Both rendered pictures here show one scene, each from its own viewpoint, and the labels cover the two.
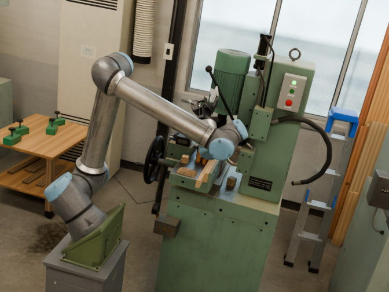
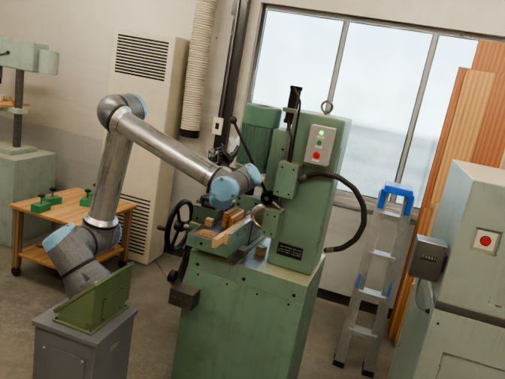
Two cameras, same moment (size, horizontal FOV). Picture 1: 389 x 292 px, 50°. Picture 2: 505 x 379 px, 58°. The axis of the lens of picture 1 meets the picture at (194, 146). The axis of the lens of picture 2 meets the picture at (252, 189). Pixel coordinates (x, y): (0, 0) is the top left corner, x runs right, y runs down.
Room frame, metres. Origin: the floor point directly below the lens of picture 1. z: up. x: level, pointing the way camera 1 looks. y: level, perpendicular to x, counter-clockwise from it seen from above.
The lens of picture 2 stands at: (-0.01, -0.33, 1.64)
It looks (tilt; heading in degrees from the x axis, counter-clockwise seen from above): 14 degrees down; 5
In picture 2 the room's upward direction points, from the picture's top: 10 degrees clockwise
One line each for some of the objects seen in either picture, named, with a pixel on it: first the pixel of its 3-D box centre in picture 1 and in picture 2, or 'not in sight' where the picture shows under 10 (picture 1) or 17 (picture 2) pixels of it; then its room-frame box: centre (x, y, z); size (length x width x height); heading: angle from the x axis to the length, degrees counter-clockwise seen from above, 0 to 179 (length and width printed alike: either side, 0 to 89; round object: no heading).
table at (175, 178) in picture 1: (195, 159); (223, 225); (2.17, -0.02, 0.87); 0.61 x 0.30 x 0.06; 168
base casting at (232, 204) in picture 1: (230, 189); (260, 260); (2.10, -0.24, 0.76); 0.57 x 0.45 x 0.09; 78
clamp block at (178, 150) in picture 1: (182, 148); (210, 213); (2.19, 0.07, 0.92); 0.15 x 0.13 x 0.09; 168
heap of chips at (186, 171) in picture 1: (187, 171); (207, 232); (1.93, 0.01, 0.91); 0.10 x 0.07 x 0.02; 78
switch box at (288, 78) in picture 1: (291, 92); (320, 145); (1.92, -0.40, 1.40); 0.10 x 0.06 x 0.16; 78
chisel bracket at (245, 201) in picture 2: not in sight; (250, 204); (2.12, -0.14, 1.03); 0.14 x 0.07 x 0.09; 78
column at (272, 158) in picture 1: (276, 130); (309, 191); (2.07, -0.40, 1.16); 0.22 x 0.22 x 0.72; 78
